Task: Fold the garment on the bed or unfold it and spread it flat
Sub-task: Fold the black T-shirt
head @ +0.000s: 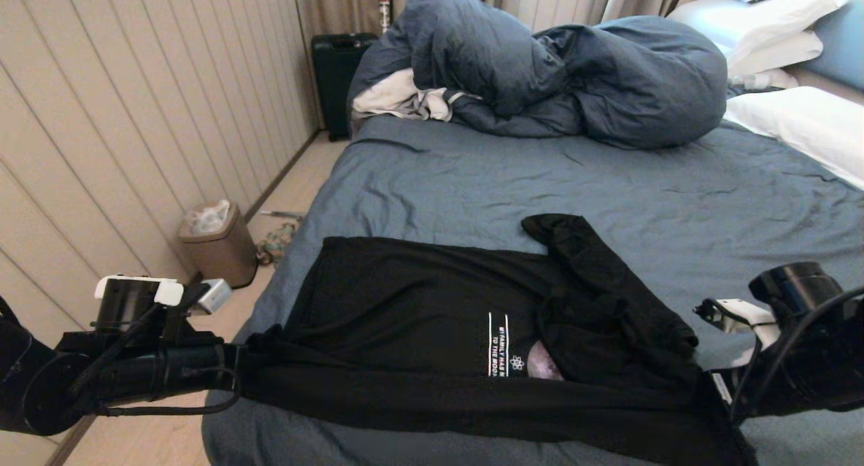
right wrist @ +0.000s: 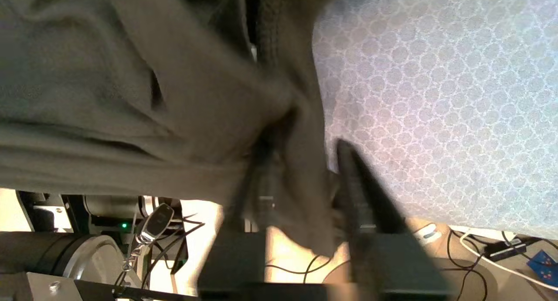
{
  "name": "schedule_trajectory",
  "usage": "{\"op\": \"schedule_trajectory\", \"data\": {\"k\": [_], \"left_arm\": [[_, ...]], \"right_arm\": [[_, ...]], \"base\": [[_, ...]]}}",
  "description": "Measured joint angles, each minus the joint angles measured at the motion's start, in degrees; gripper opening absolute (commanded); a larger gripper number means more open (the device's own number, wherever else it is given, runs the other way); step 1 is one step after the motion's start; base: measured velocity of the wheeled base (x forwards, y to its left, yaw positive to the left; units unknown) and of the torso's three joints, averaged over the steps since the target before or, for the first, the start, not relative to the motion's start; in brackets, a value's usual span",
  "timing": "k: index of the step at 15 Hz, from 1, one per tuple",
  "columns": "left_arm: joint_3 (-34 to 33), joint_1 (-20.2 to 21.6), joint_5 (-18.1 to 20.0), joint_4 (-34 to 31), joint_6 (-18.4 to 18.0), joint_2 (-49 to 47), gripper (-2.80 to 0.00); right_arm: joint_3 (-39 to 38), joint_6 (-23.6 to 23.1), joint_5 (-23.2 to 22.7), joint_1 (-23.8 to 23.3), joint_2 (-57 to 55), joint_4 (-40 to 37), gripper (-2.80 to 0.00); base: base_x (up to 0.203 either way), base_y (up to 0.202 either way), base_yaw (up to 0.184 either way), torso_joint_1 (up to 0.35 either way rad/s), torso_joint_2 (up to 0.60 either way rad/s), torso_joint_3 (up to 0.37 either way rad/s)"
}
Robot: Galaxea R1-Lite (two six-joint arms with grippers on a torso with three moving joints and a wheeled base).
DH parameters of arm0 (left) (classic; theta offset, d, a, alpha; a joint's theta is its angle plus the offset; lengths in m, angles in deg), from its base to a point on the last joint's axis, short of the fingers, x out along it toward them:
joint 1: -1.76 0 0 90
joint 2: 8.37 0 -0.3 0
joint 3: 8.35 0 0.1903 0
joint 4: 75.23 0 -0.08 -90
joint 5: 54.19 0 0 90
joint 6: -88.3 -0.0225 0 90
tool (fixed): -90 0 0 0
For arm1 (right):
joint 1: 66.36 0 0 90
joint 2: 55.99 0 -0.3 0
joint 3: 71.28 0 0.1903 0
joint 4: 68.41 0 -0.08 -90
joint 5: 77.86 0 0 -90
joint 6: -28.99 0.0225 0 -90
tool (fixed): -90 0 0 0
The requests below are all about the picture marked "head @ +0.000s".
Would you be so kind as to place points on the small white pillow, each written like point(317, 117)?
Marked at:
point(763, 80)

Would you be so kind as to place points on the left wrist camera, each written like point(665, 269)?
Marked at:
point(210, 296)

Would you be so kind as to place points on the bed with blue sheet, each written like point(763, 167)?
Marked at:
point(472, 175)

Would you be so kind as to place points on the teal patterned cloth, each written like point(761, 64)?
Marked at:
point(277, 244)

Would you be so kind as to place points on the clear plastic bin bag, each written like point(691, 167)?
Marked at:
point(208, 217)

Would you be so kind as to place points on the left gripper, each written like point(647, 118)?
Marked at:
point(169, 375)

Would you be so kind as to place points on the black printed t-shirt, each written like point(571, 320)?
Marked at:
point(418, 338)

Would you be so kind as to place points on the black suitcase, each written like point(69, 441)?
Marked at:
point(334, 78)

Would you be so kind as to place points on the flat white pillow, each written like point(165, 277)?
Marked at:
point(776, 53)

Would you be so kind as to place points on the thin metal rod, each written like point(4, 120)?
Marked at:
point(283, 215)

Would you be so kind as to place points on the blue padded headboard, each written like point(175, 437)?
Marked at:
point(840, 44)

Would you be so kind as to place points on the bronze trash bin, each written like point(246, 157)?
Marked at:
point(226, 254)

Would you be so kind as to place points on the white sheer curtain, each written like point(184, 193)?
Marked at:
point(560, 1)

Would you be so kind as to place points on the large white pillow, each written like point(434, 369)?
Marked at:
point(756, 17)

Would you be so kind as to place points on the long white pillow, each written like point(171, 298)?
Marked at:
point(803, 123)

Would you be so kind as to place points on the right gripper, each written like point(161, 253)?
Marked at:
point(756, 392)

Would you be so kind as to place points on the crumpled dark blue duvet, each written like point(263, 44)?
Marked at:
point(607, 78)

